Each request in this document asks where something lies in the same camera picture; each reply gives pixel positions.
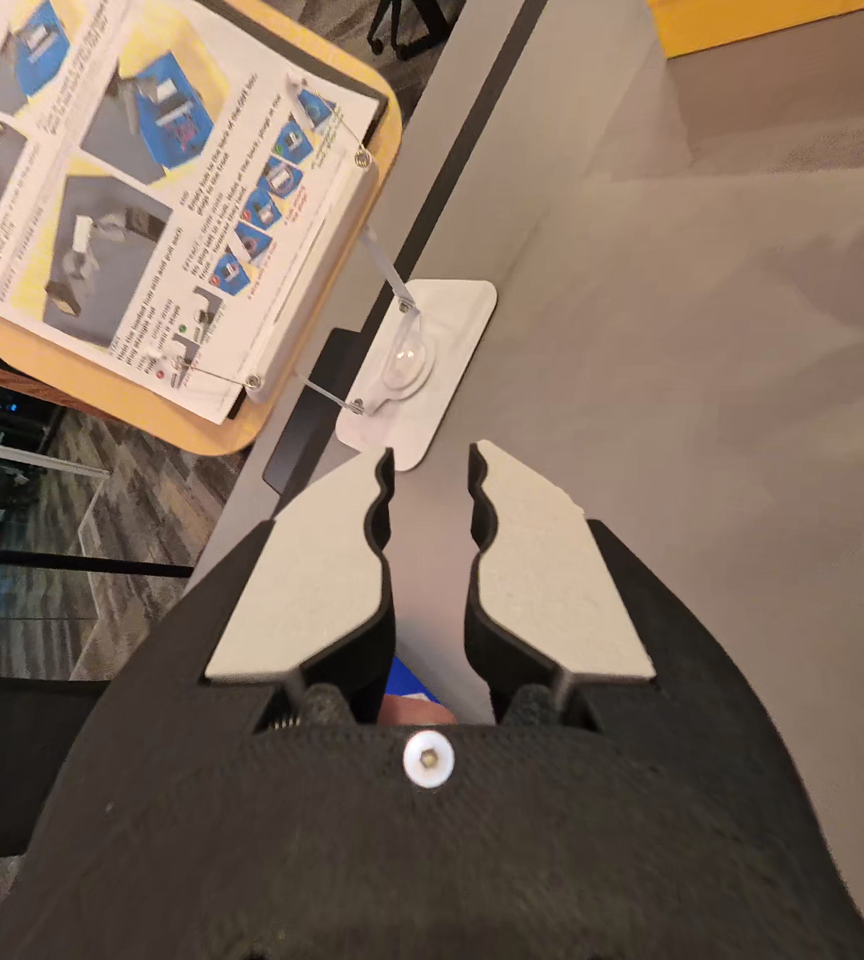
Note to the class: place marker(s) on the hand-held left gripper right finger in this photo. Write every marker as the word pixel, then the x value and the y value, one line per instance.
pixel 559 592

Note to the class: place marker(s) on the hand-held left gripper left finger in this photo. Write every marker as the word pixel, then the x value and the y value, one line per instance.
pixel 304 585

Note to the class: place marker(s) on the blue plastic bin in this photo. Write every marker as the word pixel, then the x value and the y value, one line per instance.
pixel 409 679

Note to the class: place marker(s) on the instruction sheet on wooden stand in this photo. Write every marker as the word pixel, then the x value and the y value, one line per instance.
pixel 454 322

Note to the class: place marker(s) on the printed instruction sheet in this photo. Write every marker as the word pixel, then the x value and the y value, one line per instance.
pixel 139 225

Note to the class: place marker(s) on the black office chair with wheels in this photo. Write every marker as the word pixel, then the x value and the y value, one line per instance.
pixel 402 49

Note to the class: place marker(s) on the yellow plastic bin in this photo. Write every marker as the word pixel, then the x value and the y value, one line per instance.
pixel 777 26

